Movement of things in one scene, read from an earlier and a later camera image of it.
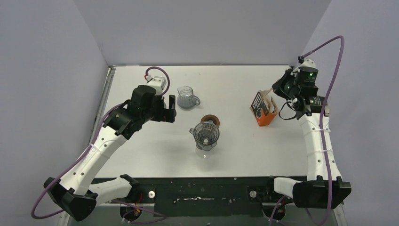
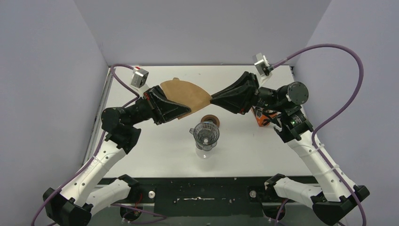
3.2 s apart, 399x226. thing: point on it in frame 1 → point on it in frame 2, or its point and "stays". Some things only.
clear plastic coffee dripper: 206,135 stays
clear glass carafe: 204,154 stays
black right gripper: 278,87 → 239,100
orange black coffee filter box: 264,107 stays
